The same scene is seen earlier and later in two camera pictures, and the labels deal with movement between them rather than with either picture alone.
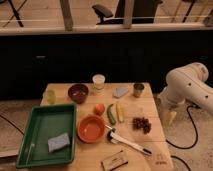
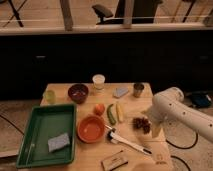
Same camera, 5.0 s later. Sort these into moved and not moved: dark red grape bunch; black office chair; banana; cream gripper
Moved: cream gripper
Not moved: black office chair; banana; dark red grape bunch
